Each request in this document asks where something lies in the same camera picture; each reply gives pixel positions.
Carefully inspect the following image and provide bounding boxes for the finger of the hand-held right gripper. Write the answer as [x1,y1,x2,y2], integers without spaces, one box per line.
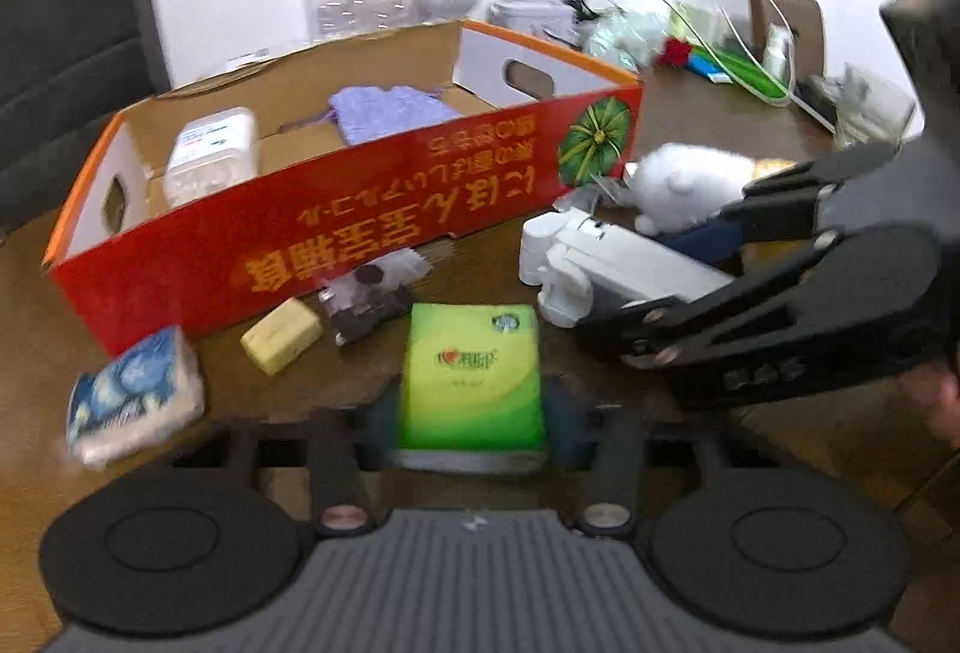
[574,224,946,373]
[660,144,925,265]

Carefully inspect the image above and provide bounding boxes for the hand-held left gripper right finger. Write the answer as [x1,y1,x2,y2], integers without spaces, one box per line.
[540,375,751,538]

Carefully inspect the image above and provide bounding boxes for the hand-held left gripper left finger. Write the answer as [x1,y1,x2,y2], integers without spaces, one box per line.
[172,390,406,538]

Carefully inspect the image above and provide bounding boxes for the green tissue pack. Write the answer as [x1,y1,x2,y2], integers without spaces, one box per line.
[396,302,547,474]

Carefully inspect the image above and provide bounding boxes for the white gimbal device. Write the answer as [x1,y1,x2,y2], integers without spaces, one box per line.
[519,209,740,328]

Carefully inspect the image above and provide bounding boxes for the red cardboard box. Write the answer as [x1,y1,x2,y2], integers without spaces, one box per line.
[41,17,646,358]

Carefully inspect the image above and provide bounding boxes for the white plastic wipes container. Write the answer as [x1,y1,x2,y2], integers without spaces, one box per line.
[163,107,260,208]

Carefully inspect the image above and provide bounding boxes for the clear plastic bag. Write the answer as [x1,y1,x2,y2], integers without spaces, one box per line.
[832,62,920,148]

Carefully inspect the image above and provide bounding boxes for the black small device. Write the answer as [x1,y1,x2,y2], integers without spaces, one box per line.
[799,75,841,133]

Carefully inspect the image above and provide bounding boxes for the white plush toy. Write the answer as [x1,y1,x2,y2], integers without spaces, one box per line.
[626,143,758,235]

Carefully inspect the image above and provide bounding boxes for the dark snack packet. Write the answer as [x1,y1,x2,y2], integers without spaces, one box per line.
[319,248,432,346]

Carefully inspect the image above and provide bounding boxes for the pale yellow sponge block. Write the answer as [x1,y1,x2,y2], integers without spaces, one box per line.
[240,296,323,375]

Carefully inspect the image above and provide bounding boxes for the green sticks bundle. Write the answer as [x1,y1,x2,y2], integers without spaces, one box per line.
[697,41,782,93]

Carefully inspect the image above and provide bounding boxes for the small white bottle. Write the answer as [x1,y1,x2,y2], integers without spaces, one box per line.
[763,23,796,73]

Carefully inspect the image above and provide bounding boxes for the brown cardboard piece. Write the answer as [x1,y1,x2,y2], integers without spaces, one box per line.
[742,0,830,85]

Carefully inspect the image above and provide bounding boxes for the silver foil wrapper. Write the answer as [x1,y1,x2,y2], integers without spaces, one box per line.
[555,173,638,213]

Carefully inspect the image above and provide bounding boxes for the pale green packets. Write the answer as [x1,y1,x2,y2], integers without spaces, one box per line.
[589,11,670,66]

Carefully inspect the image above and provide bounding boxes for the blue and white tissue pack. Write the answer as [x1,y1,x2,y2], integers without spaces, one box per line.
[64,325,207,470]

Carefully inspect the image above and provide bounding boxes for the grey storage box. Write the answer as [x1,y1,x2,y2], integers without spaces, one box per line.
[489,0,593,50]

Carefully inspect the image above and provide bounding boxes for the purple knitted cloth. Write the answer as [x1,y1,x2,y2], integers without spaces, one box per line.
[328,85,463,144]

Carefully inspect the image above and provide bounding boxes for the white striped paper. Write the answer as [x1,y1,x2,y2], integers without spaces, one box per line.
[217,49,271,73]

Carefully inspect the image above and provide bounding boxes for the black paper bag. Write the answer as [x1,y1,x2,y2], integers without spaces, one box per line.
[0,0,170,235]

